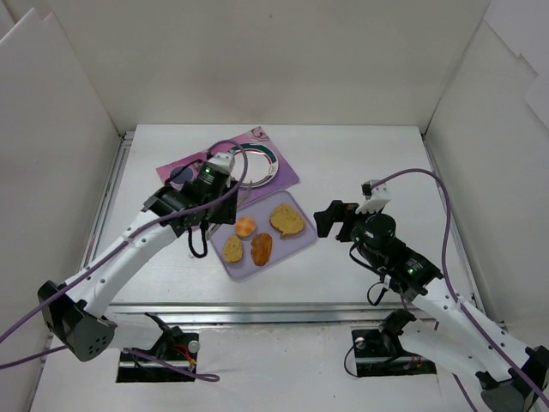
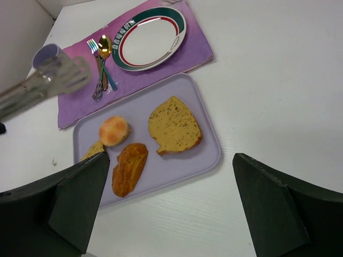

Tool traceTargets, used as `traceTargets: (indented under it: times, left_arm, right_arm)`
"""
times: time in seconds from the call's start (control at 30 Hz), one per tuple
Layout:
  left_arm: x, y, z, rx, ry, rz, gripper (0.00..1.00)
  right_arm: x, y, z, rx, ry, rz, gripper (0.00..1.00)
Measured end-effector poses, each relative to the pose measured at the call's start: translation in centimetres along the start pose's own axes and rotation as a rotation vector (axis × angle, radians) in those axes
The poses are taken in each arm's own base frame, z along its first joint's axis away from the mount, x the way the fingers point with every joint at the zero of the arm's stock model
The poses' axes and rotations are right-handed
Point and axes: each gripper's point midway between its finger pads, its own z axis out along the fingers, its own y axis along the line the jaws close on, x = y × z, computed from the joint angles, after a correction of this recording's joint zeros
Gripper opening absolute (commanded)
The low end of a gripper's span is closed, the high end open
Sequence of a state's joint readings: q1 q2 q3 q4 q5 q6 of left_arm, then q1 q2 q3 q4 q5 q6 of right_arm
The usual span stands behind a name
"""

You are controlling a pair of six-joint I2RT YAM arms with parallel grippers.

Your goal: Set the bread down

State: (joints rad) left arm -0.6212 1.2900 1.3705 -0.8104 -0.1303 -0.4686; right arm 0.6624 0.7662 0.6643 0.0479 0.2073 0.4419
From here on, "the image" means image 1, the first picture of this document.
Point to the round bread bun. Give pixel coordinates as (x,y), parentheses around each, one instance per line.
(244,227)

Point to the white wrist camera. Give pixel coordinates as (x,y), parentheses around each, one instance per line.
(376,194)
(222,162)

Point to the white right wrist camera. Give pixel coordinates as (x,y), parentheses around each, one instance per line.
(376,194)

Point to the lavender tray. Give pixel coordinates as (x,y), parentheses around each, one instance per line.
(282,247)

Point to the purple cup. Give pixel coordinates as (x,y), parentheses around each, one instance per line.
(180,175)

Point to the brown glazed pastry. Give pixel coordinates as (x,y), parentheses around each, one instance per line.
(261,247)

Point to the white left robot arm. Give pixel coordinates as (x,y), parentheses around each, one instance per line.
(75,311)

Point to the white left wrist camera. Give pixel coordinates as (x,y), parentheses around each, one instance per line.
(222,162)

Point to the aluminium frame rail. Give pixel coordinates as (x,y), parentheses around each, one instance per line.
(320,284)

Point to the large toast slice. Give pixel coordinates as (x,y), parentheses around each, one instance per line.
(286,220)

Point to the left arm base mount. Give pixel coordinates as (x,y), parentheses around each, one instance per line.
(173,348)

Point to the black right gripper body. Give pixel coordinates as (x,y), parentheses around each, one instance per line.
(341,221)

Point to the small oval bread slice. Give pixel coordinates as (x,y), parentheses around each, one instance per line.
(233,249)

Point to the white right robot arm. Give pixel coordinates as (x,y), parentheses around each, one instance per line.
(511,375)

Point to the white plate green rim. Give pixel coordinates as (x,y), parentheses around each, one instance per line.
(263,164)

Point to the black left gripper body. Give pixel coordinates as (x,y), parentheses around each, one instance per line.
(224,212)

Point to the purple placemat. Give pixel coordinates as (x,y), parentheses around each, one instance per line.
(285,177)

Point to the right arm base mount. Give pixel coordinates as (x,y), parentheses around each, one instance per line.
(378,352)

